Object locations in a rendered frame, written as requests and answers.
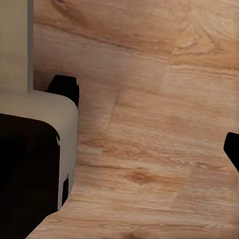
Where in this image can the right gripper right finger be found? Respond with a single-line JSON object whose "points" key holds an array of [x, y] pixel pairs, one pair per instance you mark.
{"points": [[231, 148]]}

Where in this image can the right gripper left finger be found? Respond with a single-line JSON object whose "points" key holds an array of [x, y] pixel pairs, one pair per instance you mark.
{"points": [[12, 147]]}

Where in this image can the coffee table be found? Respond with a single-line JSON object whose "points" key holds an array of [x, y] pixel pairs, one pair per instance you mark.
{"points": [[16, 45]]}

